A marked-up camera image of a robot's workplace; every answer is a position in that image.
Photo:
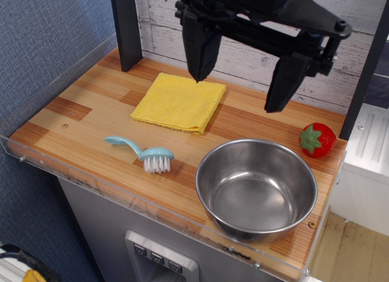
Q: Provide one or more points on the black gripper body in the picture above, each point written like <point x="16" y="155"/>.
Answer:
<point x="277" y="27"/>

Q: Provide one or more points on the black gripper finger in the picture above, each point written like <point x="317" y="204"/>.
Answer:
<point x="288" y="75"/>
<point x="201" y="44"/>

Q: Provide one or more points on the red toy strawberry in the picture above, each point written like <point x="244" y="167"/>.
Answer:
<point x="317" y="140"/>

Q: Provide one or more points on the stainless steel pot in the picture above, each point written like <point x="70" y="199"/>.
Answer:
<point x="256" y="190"/>

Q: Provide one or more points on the yellow folded cloth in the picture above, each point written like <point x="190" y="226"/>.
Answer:
<point x="179" y="103"/>

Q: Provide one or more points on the light blue dish brush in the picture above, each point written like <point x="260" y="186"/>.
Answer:
<point x="155" y="160"/>

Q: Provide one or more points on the white ribbed appliance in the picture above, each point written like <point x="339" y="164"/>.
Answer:
<point x="360" y="194"/>

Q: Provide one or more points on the grey toy fridge cabinet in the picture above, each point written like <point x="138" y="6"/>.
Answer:
<point x="104" y="224"/>

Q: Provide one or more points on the silver dispenser button panel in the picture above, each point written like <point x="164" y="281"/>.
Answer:
<point x="153" y="261"/>

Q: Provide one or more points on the black yellow object corner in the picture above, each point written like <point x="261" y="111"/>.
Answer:
<point x="18" y="265"/>

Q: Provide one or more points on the dark right upright post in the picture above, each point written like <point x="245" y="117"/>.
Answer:
<point x="372" y="59"/>

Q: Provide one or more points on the dark upright post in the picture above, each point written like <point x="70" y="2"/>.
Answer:
<point x="127" y="33"/>
<point x="372" y="59"/>

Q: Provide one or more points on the dark left upright post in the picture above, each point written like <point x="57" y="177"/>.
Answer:
<point x="127" y="33"/>

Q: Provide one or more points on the clear acrylic guard rail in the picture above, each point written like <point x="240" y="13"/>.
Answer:
<point x="34" y="69"/>

